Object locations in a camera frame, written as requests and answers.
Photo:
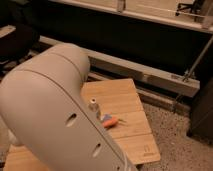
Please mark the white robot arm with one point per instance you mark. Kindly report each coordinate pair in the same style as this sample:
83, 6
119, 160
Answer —
42, 105

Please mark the small clear bottle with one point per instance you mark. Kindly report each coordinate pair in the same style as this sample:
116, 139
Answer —
94, 107

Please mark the blue sponge pad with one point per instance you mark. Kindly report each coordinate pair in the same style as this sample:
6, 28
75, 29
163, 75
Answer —
106, 117

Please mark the orange toy carrot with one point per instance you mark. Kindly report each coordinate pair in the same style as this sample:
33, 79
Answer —
110, 122

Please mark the black office chair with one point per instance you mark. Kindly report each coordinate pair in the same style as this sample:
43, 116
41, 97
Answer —
17, 44

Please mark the wooden beam rail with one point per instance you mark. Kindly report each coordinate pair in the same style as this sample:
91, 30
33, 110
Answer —
145, 74

